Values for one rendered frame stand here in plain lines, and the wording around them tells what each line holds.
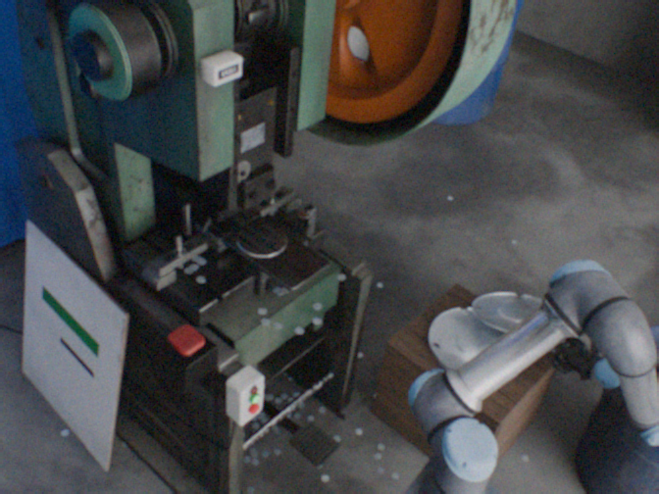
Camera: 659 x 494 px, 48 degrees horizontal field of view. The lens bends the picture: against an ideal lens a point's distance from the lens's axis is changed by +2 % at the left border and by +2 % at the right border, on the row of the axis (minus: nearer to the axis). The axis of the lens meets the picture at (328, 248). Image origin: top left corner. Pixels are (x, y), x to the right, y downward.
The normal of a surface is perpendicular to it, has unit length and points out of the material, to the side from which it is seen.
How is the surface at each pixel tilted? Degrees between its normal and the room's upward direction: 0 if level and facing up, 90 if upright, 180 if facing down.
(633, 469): 92
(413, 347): 0
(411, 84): 90
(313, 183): 0
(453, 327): 0
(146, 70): 94
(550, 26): 90
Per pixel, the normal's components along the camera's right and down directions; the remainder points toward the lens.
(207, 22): 0.74, 0.49
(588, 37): -0.66, 0.45
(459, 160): 0.09, -0.75
